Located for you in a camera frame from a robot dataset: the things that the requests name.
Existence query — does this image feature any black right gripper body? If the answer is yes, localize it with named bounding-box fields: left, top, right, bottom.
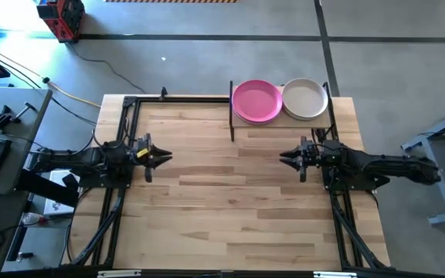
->
left=306, top=139, right=330, bottom=170

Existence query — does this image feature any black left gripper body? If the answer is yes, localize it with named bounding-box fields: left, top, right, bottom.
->
left=125, top=137, right=151, bottom=171

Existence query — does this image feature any cream plate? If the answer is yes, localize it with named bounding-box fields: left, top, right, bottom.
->
left=281, top=77, right=329, bottom=120

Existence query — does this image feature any magenta plate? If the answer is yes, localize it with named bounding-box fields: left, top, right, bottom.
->
left=232, top=79, right=284, bottom=124

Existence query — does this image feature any wooden shelf with black legs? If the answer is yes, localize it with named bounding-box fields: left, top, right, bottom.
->
left=228, top=80, right=341, bottom=143

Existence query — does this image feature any white cardboard box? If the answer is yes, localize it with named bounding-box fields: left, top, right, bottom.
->
left=43, top=168, right=80, bottom=217

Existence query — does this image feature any black support beam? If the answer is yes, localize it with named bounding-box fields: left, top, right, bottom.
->
left=15, top=168, right=80, bottom=209

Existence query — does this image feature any clear plastic bottle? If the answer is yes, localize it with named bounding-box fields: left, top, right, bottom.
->
left=20, top=212, right=49, bottom=227

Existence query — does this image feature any blue-grey metal stand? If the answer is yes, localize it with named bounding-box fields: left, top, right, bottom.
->
left=399, top=100, right=445, bottom=227

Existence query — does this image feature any black bench clamp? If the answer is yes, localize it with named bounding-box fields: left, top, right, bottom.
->
left=0, top=102, right=38, bottom=131

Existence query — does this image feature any red and black machine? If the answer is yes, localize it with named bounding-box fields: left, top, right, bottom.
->
left=36, top=0, right=87, bottom=43

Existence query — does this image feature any black aluminium frame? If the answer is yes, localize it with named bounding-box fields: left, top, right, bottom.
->
left=62, top=86, right=392, bottom=278

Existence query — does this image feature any thin black cable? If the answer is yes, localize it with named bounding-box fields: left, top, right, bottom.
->
left=66, top=41, right=147, bottom=94
left=0, top=45, right=97, bottom=127

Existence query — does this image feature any yellow cable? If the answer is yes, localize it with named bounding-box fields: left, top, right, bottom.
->
left=0, top=38, right=103, bottom=108

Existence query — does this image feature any silver metal bracket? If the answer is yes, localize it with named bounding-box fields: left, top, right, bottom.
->
left=313, top=271, right=358, bottom=278
left=97, top=269, right=142, bottom=278

